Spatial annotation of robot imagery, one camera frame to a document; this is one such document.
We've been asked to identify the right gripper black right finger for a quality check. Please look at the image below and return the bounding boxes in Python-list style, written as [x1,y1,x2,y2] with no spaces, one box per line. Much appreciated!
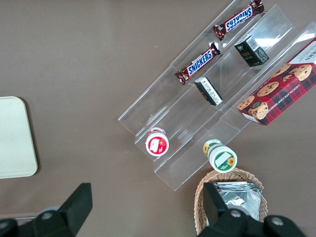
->
[197,182,265,237]

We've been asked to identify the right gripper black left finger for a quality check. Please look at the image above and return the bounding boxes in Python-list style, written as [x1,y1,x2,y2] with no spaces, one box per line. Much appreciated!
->
[34,182,93,237]

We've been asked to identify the light tan wicker basket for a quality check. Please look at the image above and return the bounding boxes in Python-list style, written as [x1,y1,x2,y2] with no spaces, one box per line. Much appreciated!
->
[194,167,268,237]

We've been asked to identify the beige plastic tray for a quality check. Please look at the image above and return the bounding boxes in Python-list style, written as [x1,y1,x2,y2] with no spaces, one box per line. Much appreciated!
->
[0,96,38,179]

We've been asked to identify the silver foil packets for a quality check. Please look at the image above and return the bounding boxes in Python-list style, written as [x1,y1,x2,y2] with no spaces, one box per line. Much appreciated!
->
[212,181,264,223]

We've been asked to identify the green lid yogurt cup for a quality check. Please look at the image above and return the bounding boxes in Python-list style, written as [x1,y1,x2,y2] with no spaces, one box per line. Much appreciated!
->
[202,138,238,173]

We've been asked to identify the red lid yogurt cup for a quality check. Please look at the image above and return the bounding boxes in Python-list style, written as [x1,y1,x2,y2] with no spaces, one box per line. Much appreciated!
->
[145,126,170,157]

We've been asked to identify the clear acrylic stepped display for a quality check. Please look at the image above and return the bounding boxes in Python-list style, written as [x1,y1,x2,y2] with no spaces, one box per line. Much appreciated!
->
[117,0,316,192]

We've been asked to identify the small black carton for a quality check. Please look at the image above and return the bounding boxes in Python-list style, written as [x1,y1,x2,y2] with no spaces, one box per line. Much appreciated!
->
[194,76,224,107]
[234,35,270,67]

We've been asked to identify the red chocolate chip cookie box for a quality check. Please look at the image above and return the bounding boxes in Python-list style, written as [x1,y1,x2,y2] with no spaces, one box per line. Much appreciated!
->
[236,37,316,126]

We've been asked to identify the Snickers chocolate bar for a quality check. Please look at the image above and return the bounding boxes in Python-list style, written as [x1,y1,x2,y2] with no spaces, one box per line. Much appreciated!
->
[174,42,221,85]
[212,0,265,41]

